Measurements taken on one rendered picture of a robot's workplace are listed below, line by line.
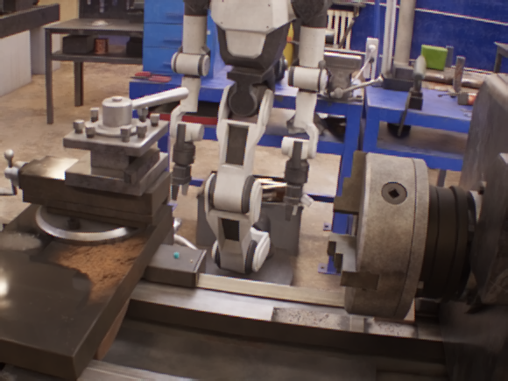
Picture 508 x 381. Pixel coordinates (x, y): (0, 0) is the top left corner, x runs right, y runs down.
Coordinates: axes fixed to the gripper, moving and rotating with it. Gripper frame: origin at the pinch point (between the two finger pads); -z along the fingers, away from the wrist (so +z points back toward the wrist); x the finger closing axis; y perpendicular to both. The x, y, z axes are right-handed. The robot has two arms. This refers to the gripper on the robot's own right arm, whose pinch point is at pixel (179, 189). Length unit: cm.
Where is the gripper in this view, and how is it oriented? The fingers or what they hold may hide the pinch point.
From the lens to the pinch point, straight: 232.6
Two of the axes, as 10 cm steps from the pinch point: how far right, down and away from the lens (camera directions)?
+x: -2.6, 1.9, -9.5
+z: 1.2, -9.7, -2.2
